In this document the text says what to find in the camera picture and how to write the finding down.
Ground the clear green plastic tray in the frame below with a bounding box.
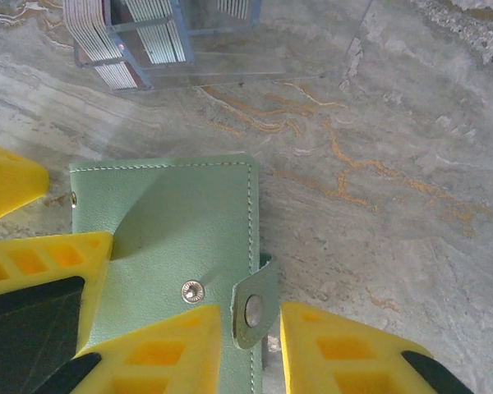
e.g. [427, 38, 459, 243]
[68, 153, 281, 394]

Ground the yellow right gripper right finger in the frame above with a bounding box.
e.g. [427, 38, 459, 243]
[279, 300, 476, 394]

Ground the white red-dot card stack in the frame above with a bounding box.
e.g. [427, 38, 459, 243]
[63, 0, 143, 91]

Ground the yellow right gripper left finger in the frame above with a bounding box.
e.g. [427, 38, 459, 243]
[36, 305, 223, 394]

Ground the clear acrylic card rack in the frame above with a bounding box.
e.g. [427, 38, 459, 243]
[63, 0, 375, 96]

